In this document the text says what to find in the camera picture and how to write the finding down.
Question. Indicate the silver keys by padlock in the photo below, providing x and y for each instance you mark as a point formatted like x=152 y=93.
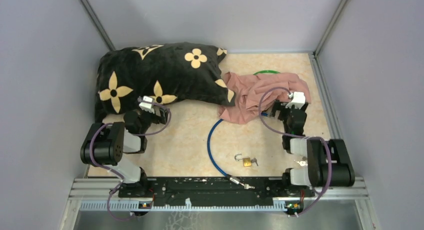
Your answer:
x=302 y=162

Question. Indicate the black floral pillow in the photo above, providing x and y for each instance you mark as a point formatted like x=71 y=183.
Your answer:
x=166 y=73

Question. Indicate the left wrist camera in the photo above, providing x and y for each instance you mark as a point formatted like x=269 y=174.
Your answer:
x=146 y=104

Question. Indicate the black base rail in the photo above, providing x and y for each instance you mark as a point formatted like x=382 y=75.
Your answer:
x=213 y=191

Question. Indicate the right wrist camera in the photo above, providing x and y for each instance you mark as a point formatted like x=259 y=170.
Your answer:
x=297 y=100

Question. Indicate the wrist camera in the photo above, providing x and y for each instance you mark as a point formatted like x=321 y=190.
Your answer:
x=297 y=100
x=146 y=104

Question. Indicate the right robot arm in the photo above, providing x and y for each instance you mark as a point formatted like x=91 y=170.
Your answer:
x=328 y=160

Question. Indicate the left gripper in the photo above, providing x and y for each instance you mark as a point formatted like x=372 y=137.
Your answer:
x=162 y=119

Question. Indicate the pink cloth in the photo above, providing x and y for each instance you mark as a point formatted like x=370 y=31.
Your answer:
x=248 y=90

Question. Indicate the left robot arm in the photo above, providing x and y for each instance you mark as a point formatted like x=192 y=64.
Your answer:
x=107 y=146

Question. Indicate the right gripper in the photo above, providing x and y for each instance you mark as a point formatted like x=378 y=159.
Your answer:
x=280 y=105

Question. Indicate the green cable lock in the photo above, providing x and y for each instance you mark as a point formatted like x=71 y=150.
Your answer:
x=266 y=72

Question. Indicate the small brass padlock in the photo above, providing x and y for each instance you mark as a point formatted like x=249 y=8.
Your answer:
x=247 y=161

